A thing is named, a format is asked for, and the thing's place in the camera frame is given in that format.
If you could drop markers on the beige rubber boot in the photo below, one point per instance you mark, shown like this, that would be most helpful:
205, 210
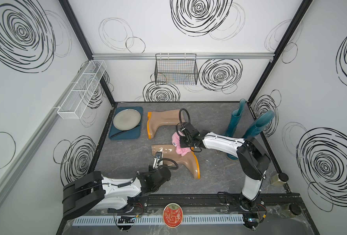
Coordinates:
189, 160
158, 119

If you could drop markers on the white wire shelf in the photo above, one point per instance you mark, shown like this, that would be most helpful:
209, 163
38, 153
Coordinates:
85, 85

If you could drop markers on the teal rectangular tray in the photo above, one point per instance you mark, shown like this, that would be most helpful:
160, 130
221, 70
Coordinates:
130, 135

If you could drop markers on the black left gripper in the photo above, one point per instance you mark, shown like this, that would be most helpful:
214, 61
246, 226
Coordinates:
151, 170

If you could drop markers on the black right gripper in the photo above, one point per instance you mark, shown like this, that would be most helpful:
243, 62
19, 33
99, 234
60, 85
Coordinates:
182, 143

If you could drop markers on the black mounting rail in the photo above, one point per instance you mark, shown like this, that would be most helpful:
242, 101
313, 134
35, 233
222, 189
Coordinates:
228, 201

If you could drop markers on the black wire basket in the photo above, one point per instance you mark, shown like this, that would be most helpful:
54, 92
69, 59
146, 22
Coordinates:
176, 72

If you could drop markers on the grey round plate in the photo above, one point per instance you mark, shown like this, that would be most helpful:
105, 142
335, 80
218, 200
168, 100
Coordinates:
127, 119

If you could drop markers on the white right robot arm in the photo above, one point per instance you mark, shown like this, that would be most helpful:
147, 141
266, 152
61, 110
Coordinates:
252, 156

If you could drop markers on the white slotted cable duct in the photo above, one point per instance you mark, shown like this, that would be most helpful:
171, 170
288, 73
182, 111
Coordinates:
188, 219

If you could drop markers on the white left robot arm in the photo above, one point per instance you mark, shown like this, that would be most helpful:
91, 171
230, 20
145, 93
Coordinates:
95, 191

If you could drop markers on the green rubber boot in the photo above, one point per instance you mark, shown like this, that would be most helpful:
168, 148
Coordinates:
259, 124
235, 118

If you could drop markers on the small jar black lid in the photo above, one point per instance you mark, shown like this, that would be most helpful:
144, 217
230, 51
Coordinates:
279, 179

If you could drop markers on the grey wall rail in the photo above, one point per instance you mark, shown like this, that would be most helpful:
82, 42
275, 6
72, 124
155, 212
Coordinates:
174, 56

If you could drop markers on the black knife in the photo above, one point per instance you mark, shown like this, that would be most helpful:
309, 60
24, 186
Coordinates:
121, 132

